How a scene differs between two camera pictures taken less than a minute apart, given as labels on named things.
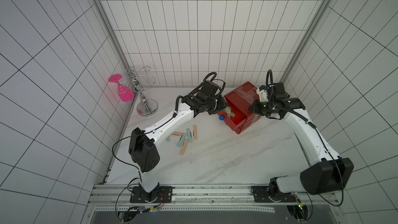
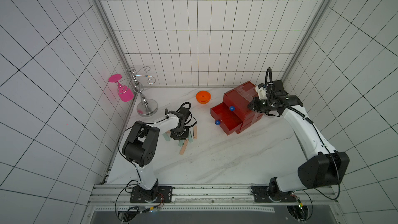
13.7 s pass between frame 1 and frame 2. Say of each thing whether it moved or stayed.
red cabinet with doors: moved
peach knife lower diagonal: stayed
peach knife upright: stayed
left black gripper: moved
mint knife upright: stayed
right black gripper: stayed
